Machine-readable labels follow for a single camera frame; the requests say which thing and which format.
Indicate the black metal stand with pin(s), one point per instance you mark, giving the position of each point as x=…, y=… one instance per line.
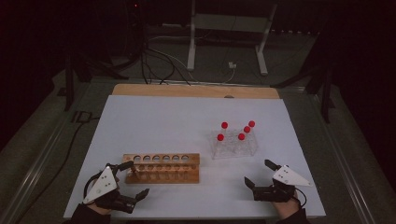
x=325, y=99
x=69, y=90

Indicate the black floor bracket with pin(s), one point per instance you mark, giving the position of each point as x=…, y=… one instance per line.
x=81, y=116

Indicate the person's left hand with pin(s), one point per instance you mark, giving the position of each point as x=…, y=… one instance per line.
x=98, y=209

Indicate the wooden test tube rack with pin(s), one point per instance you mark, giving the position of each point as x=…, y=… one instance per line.
x=186, y=177

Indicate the clear plastic test tube rack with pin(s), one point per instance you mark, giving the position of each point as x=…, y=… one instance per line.
x=232, y=151

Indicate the white plug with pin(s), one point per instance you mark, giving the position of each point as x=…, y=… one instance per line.
x=232, y=65

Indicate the white metal stand frame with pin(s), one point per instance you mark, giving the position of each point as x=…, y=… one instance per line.
x=192, y=46

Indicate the person's right hand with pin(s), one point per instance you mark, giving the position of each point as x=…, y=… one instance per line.
x=288, y=207

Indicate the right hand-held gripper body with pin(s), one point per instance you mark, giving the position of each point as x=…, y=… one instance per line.
x=274, y=193

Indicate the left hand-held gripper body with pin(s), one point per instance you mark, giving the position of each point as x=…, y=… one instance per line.
x=101, y=186

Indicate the white table mat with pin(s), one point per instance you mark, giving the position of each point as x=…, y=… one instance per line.
x=162, y=124

